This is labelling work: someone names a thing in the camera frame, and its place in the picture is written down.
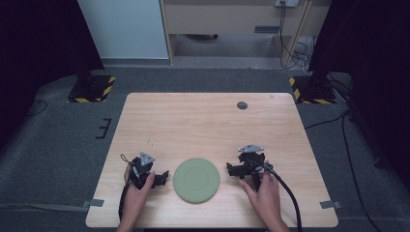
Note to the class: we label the light wooden desk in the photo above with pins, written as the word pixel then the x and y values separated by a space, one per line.
pixel 225 19

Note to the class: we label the person's right hand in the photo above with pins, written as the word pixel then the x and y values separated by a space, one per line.
pixel 267 199

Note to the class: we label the green round coaster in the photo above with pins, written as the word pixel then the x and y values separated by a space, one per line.
pixel 196 180

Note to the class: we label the grey round table grommet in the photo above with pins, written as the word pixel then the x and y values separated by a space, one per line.
pixel 242 105

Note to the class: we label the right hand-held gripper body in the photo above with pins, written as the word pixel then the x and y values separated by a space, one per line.
pixel 249 159

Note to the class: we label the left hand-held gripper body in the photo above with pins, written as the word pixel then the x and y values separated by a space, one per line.
pixel 141 167

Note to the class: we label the black curtain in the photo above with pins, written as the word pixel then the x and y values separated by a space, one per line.
pixel 38 48
pixel 370 48

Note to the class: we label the white power strip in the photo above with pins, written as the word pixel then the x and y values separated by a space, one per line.
pixel 286 2

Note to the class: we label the person's left hand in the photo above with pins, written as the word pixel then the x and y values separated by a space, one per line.
pixel 134 203

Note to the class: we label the grey tape piece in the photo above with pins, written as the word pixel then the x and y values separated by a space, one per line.
pixel 330 204
pixel 95 203

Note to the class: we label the striped black stand base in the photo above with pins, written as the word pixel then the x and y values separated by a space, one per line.
pixel 92 90
pixel 311 92

